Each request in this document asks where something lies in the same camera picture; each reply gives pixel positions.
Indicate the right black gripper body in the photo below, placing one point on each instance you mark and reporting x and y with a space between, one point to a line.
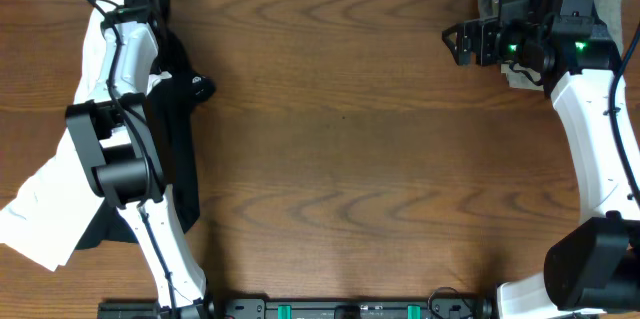
489 40

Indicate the white t-shirt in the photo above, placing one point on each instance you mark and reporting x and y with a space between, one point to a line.
53 207

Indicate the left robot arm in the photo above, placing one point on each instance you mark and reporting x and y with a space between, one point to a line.
127 161

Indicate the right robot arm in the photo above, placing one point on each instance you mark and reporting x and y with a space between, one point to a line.
565 48

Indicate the black t-shirt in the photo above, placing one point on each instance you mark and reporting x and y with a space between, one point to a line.
174 101

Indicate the folded olive grey garment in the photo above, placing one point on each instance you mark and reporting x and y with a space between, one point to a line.
609 11

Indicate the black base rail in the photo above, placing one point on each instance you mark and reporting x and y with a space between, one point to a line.
445 307

